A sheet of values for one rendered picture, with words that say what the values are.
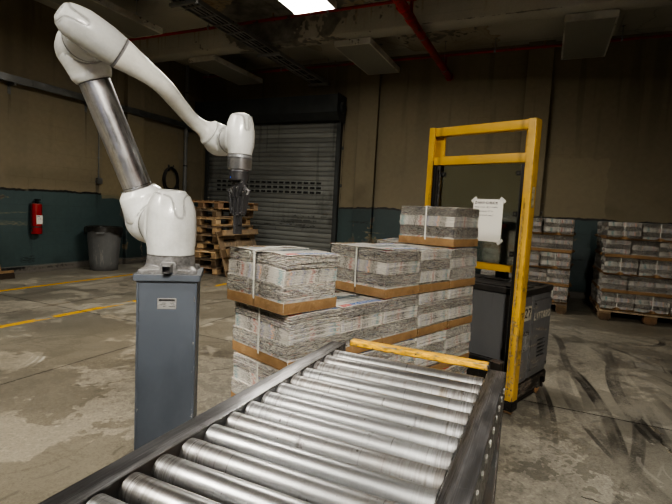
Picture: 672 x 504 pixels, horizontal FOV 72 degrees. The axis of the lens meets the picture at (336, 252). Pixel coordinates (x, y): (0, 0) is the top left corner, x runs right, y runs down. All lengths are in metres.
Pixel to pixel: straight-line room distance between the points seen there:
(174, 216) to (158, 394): 0.59
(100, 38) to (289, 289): 1.00
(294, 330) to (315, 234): 7.82
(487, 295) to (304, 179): 6.90
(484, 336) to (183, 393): 2.24
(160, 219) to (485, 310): 2.36
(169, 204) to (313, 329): 0.73
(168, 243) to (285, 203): 8.41
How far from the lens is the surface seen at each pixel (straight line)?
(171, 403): 1.69
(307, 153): 9.75
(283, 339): 1.81
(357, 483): 0.85
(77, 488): 0.86
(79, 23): 1.64
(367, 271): 2.22
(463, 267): 2.77
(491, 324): 3.33
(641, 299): 7.04
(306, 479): 0.83
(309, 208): 9.63
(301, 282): 1.77
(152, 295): 1.60
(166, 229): 1.58
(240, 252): 1.93
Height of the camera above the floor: 1.23
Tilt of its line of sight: 5 degrees down
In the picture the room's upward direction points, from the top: 3 degrees clockwise
